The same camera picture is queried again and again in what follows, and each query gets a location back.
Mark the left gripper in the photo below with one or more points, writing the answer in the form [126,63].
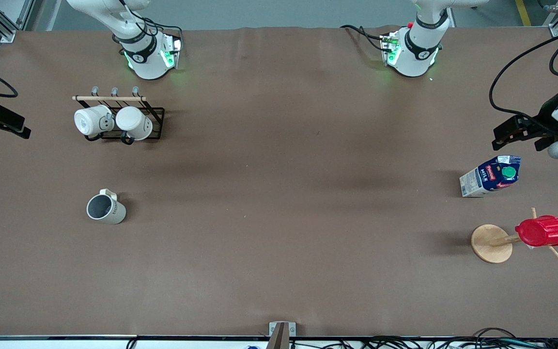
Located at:
[544,119]

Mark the blue white milk carton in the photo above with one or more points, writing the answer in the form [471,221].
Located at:
[485,179]

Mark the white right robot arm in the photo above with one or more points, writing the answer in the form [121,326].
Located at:
[143,58]

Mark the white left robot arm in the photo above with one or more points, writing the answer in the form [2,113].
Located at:
[417,53]

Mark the red ribbed cup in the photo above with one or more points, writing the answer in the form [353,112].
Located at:
[543,231]

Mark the white mug with grey print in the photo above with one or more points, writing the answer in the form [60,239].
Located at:
[87,121]

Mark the wooden mug tree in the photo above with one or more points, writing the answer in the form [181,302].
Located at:
[491,243]

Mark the plain white mug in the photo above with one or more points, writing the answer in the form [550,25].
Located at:
[133,121]

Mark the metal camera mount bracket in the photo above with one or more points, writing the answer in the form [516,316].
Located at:
[281,334]

